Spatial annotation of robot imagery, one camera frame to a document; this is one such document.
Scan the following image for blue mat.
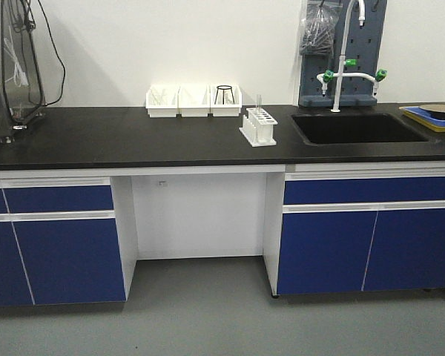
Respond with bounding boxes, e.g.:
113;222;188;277
399;106;445;127

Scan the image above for grey pegboard drying rack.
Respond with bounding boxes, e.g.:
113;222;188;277
298;1;387;108

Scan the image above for white gooseneck lab faucet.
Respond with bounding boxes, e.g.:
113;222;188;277
317;1;387;113

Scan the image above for left white storage bin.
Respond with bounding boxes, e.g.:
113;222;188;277
145;84;179;118

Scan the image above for white storage bin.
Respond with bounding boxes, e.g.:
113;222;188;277
210;83;243;116
145;84;179;118
178;84;210;117

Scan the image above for blue base cabinet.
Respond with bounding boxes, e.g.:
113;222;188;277
263;173;445;297
0;177;138;306

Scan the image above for black power cable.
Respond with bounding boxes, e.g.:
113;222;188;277
7;0;67;108

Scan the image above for black wire tripod stand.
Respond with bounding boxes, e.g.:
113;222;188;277
214;85;234;105

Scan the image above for right white storage bin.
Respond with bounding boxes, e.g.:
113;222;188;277
210;83;243;116

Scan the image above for yellow tray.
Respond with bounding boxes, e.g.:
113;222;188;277
399;106;445;133

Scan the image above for white test tube rack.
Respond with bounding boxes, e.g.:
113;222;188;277
239;108;278;147

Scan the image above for middle white storage bin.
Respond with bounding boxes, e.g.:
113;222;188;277
178;84;210;117

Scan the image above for stainless steel machine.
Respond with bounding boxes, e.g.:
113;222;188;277
0;1;45;143

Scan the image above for round brown disc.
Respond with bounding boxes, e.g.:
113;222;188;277
419;104;445;120

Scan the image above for black lab sink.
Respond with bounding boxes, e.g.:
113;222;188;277
292;113;428;145

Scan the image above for plastic bag of pegs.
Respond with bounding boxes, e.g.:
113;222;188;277
300;1;341;56

